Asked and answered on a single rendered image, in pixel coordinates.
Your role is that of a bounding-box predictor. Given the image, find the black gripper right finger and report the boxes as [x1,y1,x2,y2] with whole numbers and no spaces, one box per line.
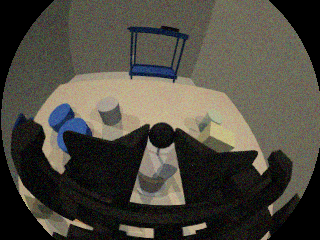
[175,128,259,204]

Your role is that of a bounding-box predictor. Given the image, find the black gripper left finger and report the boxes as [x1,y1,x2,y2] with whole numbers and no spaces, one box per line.
[63,123,149,201]

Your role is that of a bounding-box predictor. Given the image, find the pale yellow block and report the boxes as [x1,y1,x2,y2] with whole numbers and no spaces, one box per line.
[21,195,53,219]
[196,121,236,153]

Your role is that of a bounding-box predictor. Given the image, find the blue short cylinder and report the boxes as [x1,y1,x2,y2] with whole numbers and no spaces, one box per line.
[56,119,92,155]
[48,103,75,133]

